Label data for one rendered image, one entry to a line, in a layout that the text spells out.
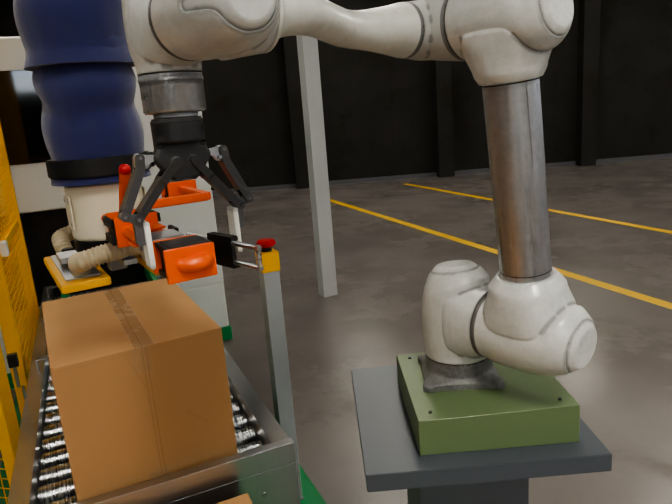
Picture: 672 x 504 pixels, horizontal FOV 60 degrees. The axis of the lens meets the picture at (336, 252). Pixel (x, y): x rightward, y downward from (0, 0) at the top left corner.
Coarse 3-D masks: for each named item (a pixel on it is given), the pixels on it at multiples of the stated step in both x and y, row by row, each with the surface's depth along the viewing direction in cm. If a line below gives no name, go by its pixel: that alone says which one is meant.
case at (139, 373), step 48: (144, 288) 189; (48, 336) 152; (96, 336) 149; (144, 336) 147; (192, 336) 146; (96, 384) 137; (144, 384) 142; (192, 384) 148; (96, 432) 139; (144, 432) 144; (192, 432) 150; (96, 480) 141; (144, 480) 146
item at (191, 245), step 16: (160, 240) 89; (176, 240) 88; (192, 240) 88; (208, 240) 87; (160, 256) 89; (176, 256) 83; (160, 272) 88; (176, 272) 83; (192, 272) 84; (208, 272) 86
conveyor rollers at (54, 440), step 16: (112, 288) 342; (48, 384) 219; (48, 400) 209; (48, 416) 194; (240, 416) 184; (48, 432) 186; (240, 432) 175; (48, 448) 178; (64, 448) 174; (240, 448) 166; (48, 464) 170; (64, 464) 165; (48, 480) 162; (64, 480) 158; (48, 496) 154; (64, 496) 156
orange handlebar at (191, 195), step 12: (180, 192) 171; (192, 192) 161; (204, 192) 154; (156, 204) 147; (168, 204) 148; (180, 204) 150; (132, 228) 107; (156, 228) 106; (132, 240) 105; (180, 264) 83; (192, 264) 83; (204, 264) 83
